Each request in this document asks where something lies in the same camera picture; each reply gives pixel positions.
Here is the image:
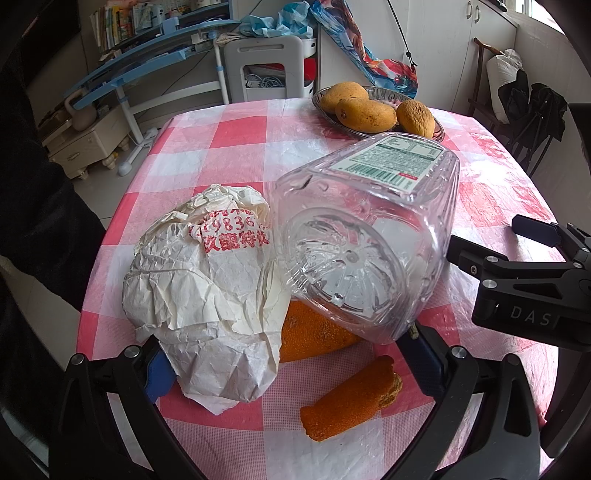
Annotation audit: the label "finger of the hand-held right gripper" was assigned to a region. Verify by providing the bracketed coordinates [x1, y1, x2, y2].
[512, 215, 591, 259]
[447, 234, 585, 278]

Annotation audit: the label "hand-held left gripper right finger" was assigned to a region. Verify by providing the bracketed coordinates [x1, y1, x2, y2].
[385, 323, 541, 480]

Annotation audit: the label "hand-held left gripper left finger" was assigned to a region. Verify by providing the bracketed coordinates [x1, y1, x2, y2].
[50, 335, 208, 480]

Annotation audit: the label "white paper bag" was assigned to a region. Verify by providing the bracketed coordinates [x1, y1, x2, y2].
[122, 184, 289, 415]

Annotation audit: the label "clear plastic bottle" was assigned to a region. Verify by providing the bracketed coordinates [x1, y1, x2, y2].
[268, 133, 461, 346]

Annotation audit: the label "large orange peel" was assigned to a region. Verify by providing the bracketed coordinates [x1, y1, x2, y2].
[278, 300, 365, 364]

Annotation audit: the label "black clothes on chair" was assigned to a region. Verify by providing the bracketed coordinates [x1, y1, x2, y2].
[496, 69, 568, 153]

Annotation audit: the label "wooden chair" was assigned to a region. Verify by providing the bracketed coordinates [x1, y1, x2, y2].
[466, 37, 513, 139]

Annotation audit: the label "plate of yellow mangoes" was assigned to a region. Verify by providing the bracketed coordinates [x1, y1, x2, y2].
[311, 85, 446, 144]

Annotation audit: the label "white cabinet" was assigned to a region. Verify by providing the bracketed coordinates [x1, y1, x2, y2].
[318, 0, 520, 116]

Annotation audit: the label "colourful printed cloth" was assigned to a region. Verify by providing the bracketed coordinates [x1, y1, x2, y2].
[309, 0, 419, 97]

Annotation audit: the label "cream television cabinet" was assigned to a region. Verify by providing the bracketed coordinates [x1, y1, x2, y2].
[37, 104, 132, 181]

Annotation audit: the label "pink checkered tablecloth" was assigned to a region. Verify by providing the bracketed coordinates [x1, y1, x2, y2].
[76, 97, 568, 480]

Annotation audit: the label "cream kettlebell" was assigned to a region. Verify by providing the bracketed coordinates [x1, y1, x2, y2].
[65, 90, 98, 132]

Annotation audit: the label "white plastic stool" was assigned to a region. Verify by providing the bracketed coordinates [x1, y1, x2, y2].
[224, 34, 319, 104]

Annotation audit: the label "blue plastic bag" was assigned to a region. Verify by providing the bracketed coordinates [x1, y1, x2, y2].
[239, 0, 317, 40]

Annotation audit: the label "blue study desk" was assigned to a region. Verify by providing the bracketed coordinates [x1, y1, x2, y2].
[65, 0, 243, 178]

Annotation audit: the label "row of books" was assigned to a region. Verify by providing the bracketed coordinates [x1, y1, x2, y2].
[90, 0, 139, 51]

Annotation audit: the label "black cord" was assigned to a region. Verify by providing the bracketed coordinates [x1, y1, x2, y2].
[385, 0, 416, 68]

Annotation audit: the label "white cable bundle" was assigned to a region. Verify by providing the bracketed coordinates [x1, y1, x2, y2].
[245, 69, 284, 88]

